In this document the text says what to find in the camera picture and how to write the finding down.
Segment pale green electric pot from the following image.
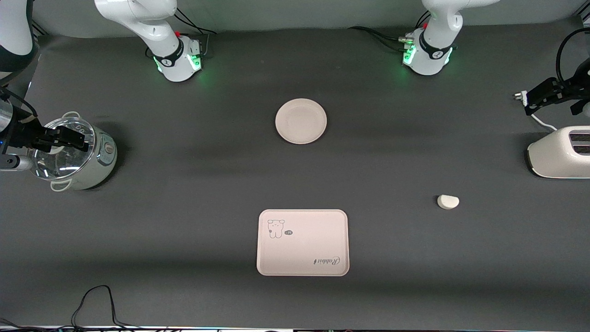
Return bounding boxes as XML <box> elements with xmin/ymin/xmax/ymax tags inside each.
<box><xmin>28</xmin><ymin>111</ymin><xmax>118</xmax><ymax>192</ymax></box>

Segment white toaster power cable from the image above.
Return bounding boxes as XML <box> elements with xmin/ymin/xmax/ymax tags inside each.
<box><xmin>514</xmin><ymin>91</ymin><xmax>558</xmax><ymax>132</ymax></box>

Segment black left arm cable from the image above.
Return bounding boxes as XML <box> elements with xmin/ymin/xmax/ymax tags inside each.
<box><xmin>555</xmin><ymin>28</ymin><xmax>590</xmax><ymax>84</ymax></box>

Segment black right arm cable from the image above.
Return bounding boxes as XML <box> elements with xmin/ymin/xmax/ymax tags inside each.
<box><xmin>0</xmin><ymin>89</ymin><xmax>38</xmax><ymax>118</ymax></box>

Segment glass pot lid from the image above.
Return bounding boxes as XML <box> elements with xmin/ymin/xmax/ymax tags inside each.
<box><xmin>29</xmin><ymin>117</ymin><xmax>96</xmax><ymax>180</ymax></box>

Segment thin black loose cable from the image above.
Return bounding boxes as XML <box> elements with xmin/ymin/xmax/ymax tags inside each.
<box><xmin>0</xmin><ymin>285</ymin><xmax>139</xmax><ymax>331</ymax></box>

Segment black arm base cables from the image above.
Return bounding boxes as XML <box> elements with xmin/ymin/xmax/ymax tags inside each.
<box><xmin>173</xmin><ymin>7</ymin><xmax>217</xmax><ymax>58</ymax></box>
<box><xmin>348</xmin><ymin>12</ymin><xmax>431</xmax><ymax>53</ymax></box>

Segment white toaster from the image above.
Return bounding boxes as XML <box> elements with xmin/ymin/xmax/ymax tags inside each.
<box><xmin>527</xmin><ymin>126</ymin><xmax>590</xmax><ymax>179</ymax></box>

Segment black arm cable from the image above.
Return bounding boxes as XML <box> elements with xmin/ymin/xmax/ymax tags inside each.
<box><xmin>555</xmin><ymin>28</ymin><xmax>590</xmax><ymax>84</ymax></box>
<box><xmin>0</xmin><ymin>89</ymin><xmax>38</xmax><ymax>118</ymax></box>

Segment black left arm base cables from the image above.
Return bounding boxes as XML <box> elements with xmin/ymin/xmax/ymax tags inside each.
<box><xmin>348</xmin><ymin>12</ymin><xmax>431</xmax><ymax>53</ymax></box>

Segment black right arm base cables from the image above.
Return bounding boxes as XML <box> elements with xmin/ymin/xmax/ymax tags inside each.
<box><xmin>173</xmin><ymin>7</ymin><xmax>217</xmax><ymax>58</ymax></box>

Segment round beige plate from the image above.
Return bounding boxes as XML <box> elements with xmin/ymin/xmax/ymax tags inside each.
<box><xmin>275</xmin><ymin>98</ymin><xmax>328</xmax><ymax>145</ymax></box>

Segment beige rectangular rabbit tray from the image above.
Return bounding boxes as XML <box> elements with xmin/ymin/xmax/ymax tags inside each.
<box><xmin>257</xmin><ymin>209</ymin><xmax>350</xmax><ymax>276</ymax></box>

